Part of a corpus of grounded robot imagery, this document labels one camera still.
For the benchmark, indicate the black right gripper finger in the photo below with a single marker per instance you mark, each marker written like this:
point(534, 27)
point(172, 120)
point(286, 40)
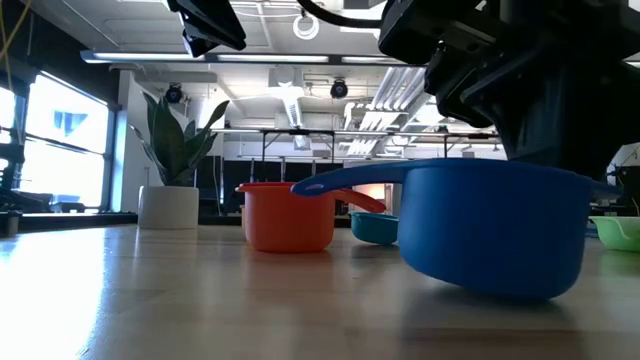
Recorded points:
point(530, 120)
point(595, 125)

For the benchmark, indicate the green measuring cup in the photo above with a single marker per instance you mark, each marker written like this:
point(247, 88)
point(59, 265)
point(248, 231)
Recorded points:
point(620, 235)

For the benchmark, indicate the blue measuring cup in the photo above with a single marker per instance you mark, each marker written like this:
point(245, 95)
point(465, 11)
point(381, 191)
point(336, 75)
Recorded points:
point(490, 230)

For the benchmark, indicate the teal measuring cup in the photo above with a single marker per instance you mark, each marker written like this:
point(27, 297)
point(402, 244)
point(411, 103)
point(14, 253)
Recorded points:
point(372, 229)

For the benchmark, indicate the large red measuring cup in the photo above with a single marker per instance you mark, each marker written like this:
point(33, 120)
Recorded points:
point(290, 225)

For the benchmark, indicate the long overhead light bar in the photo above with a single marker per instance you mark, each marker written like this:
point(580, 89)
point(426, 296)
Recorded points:
point(270, 58)

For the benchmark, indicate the black ceiling spotlight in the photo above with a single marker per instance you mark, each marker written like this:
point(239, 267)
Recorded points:
point(174, 94)
point(339, 89)

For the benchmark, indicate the green snake plant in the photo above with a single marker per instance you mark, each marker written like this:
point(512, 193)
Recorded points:
point(170, 145)

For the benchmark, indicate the black partition panels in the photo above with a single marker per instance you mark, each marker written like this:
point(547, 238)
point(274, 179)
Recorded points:
point(225, 180)

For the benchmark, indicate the white plant pot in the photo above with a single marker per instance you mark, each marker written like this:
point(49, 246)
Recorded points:
point(168, 207)

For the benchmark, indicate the black stand by window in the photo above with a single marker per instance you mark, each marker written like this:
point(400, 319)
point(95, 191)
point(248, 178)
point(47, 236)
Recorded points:
point(10, 170)

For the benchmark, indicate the small dark pot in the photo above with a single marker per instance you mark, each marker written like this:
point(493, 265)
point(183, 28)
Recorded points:
point(11, 225)

